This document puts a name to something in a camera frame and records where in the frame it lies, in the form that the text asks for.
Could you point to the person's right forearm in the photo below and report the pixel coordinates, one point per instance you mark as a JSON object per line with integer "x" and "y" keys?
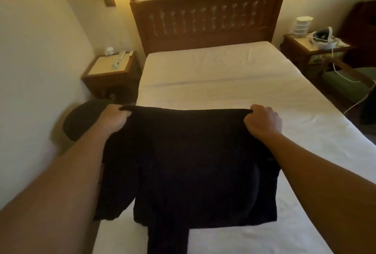
{"x": 329, "y": 192}

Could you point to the green wooden armchair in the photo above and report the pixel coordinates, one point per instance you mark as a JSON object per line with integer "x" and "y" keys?
{"x": 358, "y": 68}

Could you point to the white cups stack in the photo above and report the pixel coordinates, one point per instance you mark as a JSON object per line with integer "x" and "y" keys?
{"x": 302, "y": 25}

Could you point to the black round stool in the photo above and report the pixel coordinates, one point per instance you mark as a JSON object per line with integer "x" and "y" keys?
{"x": 82, "y": 118}

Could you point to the wooden nightstand with phone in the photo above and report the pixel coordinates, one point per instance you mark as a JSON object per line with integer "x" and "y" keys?
{"x": 308, "y": 48}

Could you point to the person's right hand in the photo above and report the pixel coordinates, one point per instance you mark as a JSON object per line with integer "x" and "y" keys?
{"x": 263, "y": 122}

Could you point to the wooden nightstand with remote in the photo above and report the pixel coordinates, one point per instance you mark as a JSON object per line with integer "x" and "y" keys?
{"x": 109, "y": 74}

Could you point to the wooden headboard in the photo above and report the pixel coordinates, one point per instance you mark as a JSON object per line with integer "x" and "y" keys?
{"x": 205, "y": 18}

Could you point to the white remote control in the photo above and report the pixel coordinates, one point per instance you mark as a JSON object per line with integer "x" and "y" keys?
{"x": 118, "y": 60}

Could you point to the person's left hand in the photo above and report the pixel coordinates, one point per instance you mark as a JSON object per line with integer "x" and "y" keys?
{"x": 113, "y": 118}

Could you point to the white bed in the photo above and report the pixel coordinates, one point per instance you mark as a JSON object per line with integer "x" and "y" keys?
{"x": 235, "y": 68}

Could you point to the person's left forearm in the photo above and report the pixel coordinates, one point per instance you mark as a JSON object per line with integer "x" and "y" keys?
{"x": 53, "y": 198}

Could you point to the black t-shirt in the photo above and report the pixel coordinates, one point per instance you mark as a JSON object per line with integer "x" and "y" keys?
{"x": 194, "y": 168}

